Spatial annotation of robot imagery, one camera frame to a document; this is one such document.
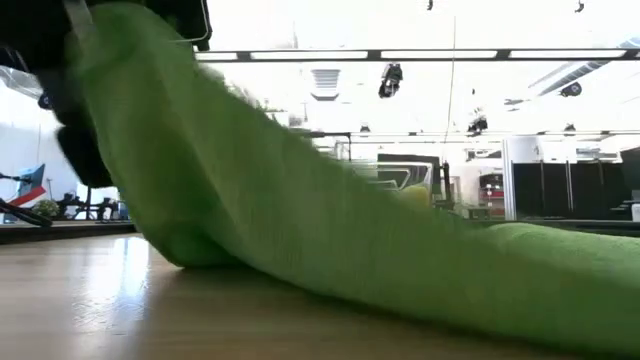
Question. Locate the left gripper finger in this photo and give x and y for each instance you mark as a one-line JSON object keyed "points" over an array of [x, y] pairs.
{"points": [[82, 150]]}

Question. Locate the green microfiber towel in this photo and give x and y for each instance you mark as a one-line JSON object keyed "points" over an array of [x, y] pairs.
{"points": [[300, 225]]}

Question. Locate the yellow microfiber towel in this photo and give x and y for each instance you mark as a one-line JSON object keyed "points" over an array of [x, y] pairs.
{"points": [[417, 196]]}

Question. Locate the black ceiling spotlight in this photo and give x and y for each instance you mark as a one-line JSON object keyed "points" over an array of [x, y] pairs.
{"points": [[477, 125], [571, 89], [391, 80], [44, 101]]}

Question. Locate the red and blue stand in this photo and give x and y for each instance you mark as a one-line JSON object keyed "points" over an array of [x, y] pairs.
{"points": [[30, 192]]}

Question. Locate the small green shrub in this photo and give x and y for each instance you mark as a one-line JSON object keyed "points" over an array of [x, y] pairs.
{"points": [[46, 209]]}

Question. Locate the black metal stand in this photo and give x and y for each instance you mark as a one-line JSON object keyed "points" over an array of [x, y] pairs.
{"points": [[330, 134]]}

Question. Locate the clear plastic bin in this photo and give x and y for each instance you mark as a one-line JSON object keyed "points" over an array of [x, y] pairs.
{"points": [[400, 175]]}

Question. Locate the black monitor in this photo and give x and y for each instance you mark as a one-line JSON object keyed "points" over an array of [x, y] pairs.
{"points": [[430, 159]]}

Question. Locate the white pillar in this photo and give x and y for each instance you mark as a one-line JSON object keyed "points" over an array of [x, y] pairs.
{"points": [[507, 175]]}

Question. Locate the black partition screen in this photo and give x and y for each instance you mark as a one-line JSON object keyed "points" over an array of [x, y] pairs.
{"points": [[555, 185]]}

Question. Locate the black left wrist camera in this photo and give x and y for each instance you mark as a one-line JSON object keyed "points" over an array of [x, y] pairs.
{"points": [[192, 20]]}

